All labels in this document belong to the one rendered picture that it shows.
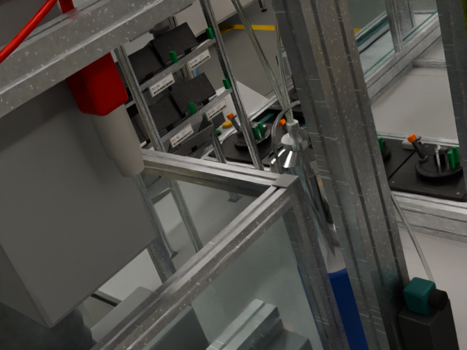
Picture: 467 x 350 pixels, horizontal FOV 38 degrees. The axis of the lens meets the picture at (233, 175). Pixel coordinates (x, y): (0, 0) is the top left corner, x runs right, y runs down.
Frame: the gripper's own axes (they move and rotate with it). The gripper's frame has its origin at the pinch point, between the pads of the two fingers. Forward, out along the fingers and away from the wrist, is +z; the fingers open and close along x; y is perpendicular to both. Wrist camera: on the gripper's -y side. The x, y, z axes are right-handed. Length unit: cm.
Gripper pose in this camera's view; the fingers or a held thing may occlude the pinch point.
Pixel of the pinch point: (183, 79)
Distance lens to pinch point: 247.7
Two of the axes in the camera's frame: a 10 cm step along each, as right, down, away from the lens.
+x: -6.4, 5.4, -5.5
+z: 2.9, 8.3, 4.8
